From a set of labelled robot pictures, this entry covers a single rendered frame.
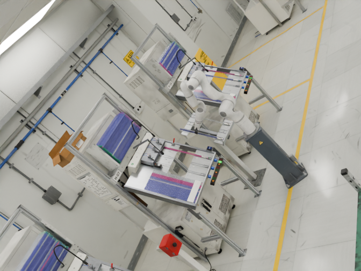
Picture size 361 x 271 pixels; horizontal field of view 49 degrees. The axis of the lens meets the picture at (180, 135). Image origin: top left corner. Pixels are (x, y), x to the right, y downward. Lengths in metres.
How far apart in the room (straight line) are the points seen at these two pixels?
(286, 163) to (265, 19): 4.42
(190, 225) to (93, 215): 1.72
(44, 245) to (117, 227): 2.27
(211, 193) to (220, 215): 0.25
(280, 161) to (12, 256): 2.52
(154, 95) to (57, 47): 1.83
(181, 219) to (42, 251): 1.35
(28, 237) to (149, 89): 2.30
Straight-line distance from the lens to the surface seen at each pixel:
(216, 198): 4.38
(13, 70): 5.62
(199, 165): 3.99
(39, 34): 6.09
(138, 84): 4.91
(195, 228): 4.07
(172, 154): 4.09
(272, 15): 7.95
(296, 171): 4.16
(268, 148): 3.95
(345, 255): 3.36
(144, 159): 3.98
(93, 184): 4.07
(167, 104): 4.93
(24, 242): 3.51
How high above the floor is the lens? 2.38
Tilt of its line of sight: 19 degrees down
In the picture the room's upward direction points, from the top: 47 degrees counter-clockwise
